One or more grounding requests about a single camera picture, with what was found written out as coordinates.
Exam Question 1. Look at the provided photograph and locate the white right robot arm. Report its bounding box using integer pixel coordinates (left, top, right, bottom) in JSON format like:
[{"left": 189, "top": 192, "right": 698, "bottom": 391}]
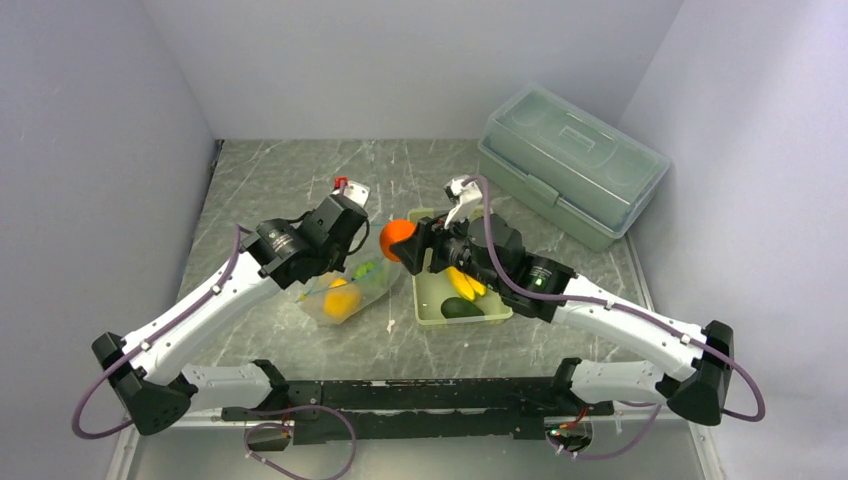
[{"left": 379, "top": 215, "right": 734, "bottom": 426}]

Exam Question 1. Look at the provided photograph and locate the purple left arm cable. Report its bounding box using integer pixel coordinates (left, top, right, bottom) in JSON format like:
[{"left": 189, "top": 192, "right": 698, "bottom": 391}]
[{"left": 71, "top": 192, "right": 359, "bottom": 480}]

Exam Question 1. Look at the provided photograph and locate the dark green avocado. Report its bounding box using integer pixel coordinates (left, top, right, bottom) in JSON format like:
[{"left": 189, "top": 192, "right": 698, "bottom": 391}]
[{"left": 440, "top": 297, "right": 485, "bottom": 319}]

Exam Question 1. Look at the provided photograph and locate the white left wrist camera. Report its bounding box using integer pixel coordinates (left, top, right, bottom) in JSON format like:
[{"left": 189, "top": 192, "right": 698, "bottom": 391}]
[{"left": 333, "top": 176, "right": 371, "bottom": 208}]

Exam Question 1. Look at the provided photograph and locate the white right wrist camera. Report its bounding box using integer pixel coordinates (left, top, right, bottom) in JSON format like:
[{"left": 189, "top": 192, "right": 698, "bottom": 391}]
[{"left": 443, "top": 175, "right": 483, "bottom": 229}]

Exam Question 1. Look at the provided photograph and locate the yellow banana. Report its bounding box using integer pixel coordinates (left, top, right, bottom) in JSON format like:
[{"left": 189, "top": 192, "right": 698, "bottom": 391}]
[{"left": 445, "top": 267, "right": 488, "bottom": 302}]

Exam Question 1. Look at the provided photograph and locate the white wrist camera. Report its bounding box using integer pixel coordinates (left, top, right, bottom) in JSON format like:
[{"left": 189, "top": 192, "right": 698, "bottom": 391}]
[
  {"left": 443, "top": 175, "right": 483, "bottom": 229},
  {"left": 333, "top": 176, "right": 371, "bottom": 208}
]

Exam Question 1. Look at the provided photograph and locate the green lime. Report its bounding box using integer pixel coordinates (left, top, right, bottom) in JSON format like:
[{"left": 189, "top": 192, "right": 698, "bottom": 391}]
[{"left": 352, "top": 261, "right": 378, "bottom": 280}]

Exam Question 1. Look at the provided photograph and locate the green plastic storage box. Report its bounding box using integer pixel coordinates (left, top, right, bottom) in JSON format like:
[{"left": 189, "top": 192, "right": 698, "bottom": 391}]
[{"left": 479, "top": 84, "right": 671, "bottom": 251}]

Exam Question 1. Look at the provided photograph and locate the clear zip top bag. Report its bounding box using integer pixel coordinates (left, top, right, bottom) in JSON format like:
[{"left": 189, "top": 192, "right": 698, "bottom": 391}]
[{"left": 297, "top": 254, "right": 401, "bottom": 326}]

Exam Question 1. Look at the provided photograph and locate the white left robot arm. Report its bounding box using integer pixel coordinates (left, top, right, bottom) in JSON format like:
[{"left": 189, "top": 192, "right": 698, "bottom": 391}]
[{"left": 92, "top": 183, "right": 370, "bottom": 435}]

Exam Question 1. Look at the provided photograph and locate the pale green perforated basket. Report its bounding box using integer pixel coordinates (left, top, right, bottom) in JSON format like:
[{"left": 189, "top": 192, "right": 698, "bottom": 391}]
[{"left": 412, "top": 249, "right": 513, "bottom": 327}]

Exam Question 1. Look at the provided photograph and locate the black mounting rail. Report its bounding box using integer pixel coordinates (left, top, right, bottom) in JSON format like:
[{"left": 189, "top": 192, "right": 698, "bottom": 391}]
[{"left": 221, "top": 377, "right": 614, "bottom": 445}]

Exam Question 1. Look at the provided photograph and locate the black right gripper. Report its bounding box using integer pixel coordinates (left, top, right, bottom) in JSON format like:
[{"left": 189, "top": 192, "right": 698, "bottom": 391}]
[{"left": 391, "top": 203, "right": 505, "bottom": 293}]

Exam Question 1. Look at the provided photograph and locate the orange fruit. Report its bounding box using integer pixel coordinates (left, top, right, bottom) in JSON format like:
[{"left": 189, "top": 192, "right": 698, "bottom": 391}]
[{"left": 379, "top": 219, "right": 416, "bottom": 263}]

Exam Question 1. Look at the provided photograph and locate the yellow bell pepper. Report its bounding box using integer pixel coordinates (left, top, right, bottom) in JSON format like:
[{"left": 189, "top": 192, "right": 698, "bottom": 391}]
[{"left": 322, "top": 278, "right": 362, "bottom": 323}]

